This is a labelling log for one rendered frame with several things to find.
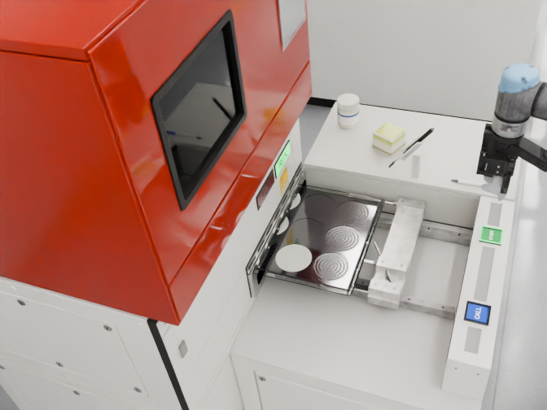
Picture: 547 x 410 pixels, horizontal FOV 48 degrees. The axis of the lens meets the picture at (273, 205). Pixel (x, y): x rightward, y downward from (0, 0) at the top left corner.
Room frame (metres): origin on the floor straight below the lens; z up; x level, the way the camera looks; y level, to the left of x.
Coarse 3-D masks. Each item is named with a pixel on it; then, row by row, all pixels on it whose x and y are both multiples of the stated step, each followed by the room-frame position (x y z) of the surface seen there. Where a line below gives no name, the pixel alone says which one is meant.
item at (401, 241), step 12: (396, 216) 1.25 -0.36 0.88; (408, 216) 1.24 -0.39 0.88; (420, 216) 1.23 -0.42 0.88; (396, 228) 1.20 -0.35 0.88; (408, 228) 1.20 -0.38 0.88; (420, 228) 1.21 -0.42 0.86; (396, 240) 1.15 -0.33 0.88; (408, 240) 1.15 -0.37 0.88; (384, 252) 1.12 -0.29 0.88; (396, 252) 1.11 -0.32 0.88; (408, 252) 1.10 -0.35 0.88; (384, 276) 1.03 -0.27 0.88; (372, 300) 0.97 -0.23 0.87; (384, 300) 0.95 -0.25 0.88
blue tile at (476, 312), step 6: (468, 306) 0.84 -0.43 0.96; (474, 306) 0.84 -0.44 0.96; (480, 306) 0.84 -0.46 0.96; (468, 312) 0.82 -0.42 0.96; (474, 312) 0.82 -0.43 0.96; (480, 312) 0.82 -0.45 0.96; (486, 312) 0.82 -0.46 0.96; (468, 318) 0.81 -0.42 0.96; (474, 318) 0.81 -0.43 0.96; (480, 318) 0.81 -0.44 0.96; (486, 318) 0.80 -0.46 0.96
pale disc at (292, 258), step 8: (288, 248) 1.16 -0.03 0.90; (296, 248) 1.16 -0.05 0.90; (304, 248) 1.15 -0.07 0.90; (280, 256) 1.13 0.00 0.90; (288, 256) 1.13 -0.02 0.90; (296, 256) 1.13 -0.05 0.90; (304, 256) 1.12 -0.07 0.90; (280, 264) 1.10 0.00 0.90; (288, 264) 1.10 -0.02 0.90; (296, 264) 1.10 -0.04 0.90; (304, 264) 1.09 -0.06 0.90
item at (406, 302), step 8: (360, 296) 1.02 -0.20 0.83; (408, 296) 0.98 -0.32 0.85; (400, 304) 0.97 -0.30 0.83; (408, 304) 0.96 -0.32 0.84; (416, 304) 0.95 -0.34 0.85; (424, 304) 0.95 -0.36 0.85; (432, 304) 0.94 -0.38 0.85; (440, 304) 0.94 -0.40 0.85; (424, 312) 0.94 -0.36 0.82; (432, 312) 0.93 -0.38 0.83; (440, 312) 0.92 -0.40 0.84; (448, 312) 0.91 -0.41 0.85
